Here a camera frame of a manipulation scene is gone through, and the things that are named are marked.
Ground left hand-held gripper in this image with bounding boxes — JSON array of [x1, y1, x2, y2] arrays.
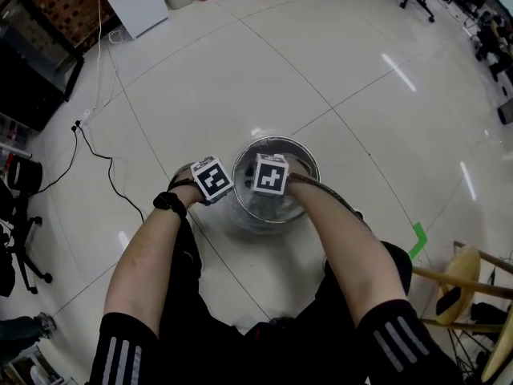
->
[[168, 156, 235, 207]]

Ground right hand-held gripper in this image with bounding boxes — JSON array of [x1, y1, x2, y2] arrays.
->
[[251, 152, 320, 197]]

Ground clear plastic trash bag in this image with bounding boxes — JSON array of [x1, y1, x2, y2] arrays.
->
[[233, 126, 320, 235]]

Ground person's right forearm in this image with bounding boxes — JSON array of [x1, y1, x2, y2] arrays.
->
[[286, 173, 410, 329]]

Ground person's left forearm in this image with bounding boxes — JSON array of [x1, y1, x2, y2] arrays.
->
[[103, 183, 203, 340]]

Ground black wristband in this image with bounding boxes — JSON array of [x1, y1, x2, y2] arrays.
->
[[152, 191, 188, 220]]

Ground black shorts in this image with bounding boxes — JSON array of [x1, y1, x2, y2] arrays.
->
[[158, 214, 414, 385]]

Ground white cabinet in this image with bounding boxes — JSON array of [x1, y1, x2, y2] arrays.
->
[[91, 0, 170, 40]]

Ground black striped shirt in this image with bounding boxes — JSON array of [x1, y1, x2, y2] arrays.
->
[[88, 298, 468, 385]]

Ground black swivel chair base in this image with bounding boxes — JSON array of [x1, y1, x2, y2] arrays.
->
[[0, 214, 54, 295]]

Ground wooden stool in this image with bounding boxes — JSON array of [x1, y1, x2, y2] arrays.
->
[[411, 240, 513, 383]]

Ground black cable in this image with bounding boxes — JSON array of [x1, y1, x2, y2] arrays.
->
[[71, 120, 145, 225]]

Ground white cable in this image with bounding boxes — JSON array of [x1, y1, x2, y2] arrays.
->
[[82, 0, 131, 124]]

